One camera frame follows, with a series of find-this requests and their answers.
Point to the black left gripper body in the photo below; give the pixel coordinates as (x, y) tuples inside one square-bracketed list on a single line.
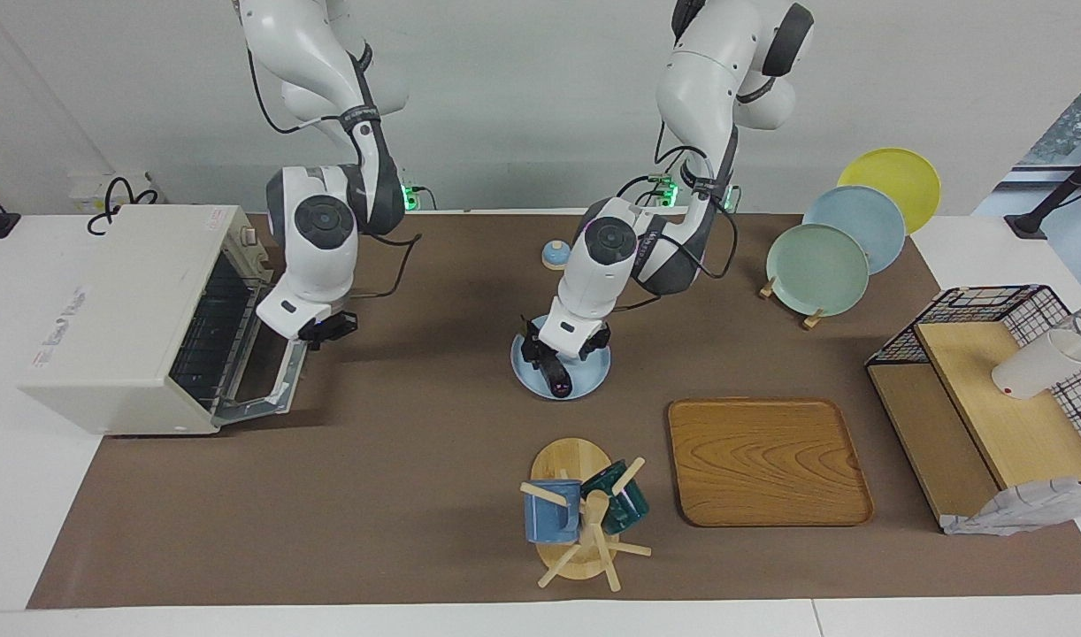
[(569, 360)]

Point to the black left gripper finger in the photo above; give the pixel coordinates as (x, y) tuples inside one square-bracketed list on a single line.
[(532, 352)]

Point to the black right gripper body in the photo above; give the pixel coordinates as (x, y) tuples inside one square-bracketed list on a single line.
[(330, 327)]

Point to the dark purple eggplant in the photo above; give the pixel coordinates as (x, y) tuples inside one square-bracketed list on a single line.
[(558, 379)]

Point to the small light blue plate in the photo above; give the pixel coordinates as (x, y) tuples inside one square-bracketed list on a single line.
[(594, 376)]

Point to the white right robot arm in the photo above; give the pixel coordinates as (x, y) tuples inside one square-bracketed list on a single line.
[(315, 257)]

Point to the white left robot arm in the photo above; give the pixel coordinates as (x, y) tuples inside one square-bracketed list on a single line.
[(594, 283)]

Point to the white toaster oven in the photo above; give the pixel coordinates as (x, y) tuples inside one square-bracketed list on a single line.
[(107, 310)]

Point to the small blue dome bell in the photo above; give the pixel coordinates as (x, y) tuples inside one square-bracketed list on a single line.
[(553, 258)]

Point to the wooden mug tree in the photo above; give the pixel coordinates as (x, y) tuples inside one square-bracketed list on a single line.
[(571, 460)]

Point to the blue mug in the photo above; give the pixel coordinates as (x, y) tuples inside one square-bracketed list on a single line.
[(549, 518)]

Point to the dark green mug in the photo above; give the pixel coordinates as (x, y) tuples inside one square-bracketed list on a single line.
[(629, 509)]

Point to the brown table mat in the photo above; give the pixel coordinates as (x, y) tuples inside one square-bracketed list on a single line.
[(417, 487)]

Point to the wooden serving tray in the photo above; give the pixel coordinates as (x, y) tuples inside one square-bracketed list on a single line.
[(766, 460)]

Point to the wooden plate rack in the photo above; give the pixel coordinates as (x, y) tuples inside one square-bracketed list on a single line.
[(812, 320)]

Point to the pale green plate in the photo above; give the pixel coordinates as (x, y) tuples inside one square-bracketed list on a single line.
[(815, 270)]

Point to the white power strip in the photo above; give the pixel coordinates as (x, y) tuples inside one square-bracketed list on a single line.
[(82, 190)]

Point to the large light blue plate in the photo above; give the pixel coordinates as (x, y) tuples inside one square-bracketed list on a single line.
[(859, 212)]

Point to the yellow plate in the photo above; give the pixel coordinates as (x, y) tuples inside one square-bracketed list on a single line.
[(894, 172)]

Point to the wooden shelf box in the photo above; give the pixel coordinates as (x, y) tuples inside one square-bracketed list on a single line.
[(1018, 433)]

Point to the white cup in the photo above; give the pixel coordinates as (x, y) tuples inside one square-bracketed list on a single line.
[(1031, 372)]

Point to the grey patterned cloth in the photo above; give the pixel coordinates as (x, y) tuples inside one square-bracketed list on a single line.
[(1018, 509)]

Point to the black stand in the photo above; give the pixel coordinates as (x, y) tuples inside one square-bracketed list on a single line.
[(1025, 224)]

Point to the window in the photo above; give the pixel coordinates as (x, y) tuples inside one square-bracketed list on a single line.
[(1080, 115)]

